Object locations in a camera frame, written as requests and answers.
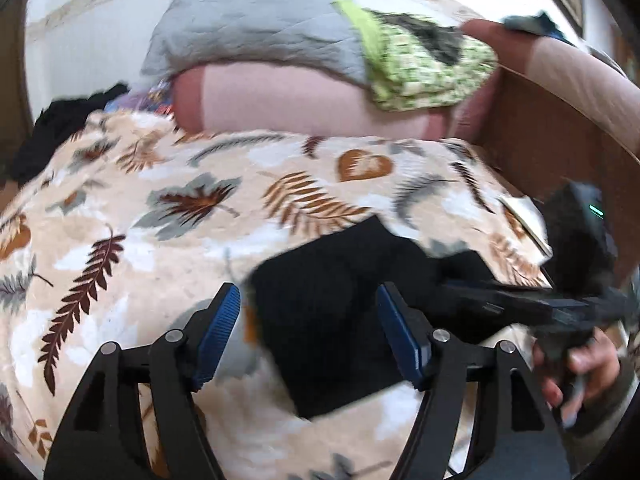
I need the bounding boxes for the black pants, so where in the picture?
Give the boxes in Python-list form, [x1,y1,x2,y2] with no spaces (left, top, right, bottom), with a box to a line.
[247,216,508,418]

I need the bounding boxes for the right hand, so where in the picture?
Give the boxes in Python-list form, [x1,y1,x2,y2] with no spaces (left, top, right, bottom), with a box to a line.
[532,328,620,428]

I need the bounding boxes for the brown wooden headboard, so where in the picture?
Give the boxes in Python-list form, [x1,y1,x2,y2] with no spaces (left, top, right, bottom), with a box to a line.
[459,18,640,281]

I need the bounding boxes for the leaf-patterned beige blanket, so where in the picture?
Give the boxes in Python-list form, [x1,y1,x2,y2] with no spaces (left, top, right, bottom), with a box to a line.
[1,112,544,477]

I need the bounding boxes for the green patterned folded blanket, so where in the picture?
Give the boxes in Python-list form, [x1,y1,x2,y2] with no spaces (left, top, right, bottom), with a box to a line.
[333,0,498,112]

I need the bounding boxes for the black clothes pile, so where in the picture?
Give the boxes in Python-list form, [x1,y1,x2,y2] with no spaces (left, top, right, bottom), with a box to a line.
[6,82,129,185]

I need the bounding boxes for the colourful fabric item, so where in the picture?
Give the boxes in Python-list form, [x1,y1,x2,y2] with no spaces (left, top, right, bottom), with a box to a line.
[104,80,174,116]

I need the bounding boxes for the pink pillow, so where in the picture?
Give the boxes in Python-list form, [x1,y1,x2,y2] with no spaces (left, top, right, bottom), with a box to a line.
[171,62,500,141]

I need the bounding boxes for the grey quilted blanket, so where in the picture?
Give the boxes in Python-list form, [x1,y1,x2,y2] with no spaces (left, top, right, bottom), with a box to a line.
[141,0,368,86]

